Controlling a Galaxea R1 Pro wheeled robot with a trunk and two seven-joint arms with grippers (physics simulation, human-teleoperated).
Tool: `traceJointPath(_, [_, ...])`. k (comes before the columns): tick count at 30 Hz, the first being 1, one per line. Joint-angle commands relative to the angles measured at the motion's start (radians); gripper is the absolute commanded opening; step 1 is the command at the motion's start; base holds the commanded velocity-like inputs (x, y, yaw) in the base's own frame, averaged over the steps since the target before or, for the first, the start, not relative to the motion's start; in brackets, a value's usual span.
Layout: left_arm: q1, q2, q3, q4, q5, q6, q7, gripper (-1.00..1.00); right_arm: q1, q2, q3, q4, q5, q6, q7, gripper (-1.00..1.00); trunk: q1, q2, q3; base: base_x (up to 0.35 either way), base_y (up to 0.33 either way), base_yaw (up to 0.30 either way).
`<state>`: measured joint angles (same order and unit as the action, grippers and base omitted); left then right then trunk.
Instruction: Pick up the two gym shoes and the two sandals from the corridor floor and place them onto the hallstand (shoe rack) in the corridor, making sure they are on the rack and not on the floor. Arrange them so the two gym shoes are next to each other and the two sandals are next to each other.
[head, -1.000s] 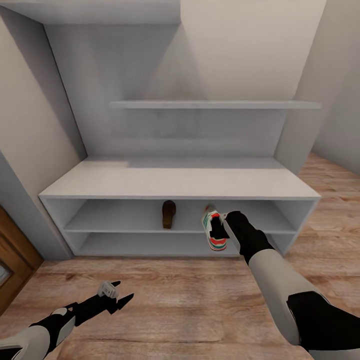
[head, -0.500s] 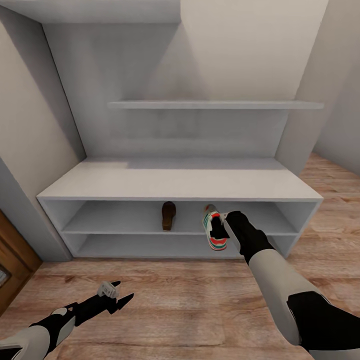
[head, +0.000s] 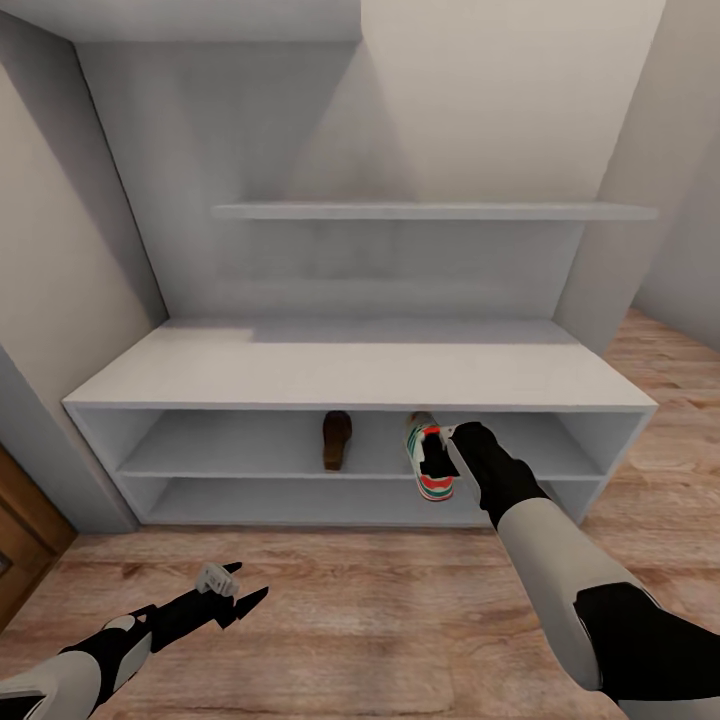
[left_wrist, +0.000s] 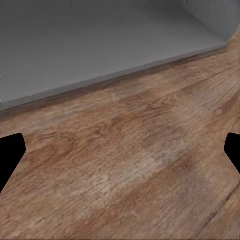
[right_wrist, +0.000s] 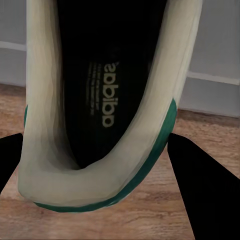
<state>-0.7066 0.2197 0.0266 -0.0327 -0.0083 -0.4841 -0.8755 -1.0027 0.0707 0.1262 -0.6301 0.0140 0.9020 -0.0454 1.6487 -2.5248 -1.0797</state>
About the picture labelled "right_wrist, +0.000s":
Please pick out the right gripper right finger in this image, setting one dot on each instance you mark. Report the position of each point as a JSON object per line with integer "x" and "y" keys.
{"x": 210, "y": 192}

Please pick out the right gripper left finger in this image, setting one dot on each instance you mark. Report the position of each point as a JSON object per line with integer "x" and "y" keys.
{"x": 10, "y": 156}

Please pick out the gym shoe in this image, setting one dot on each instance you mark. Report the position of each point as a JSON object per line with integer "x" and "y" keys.
{"x": 104, "y": 79}

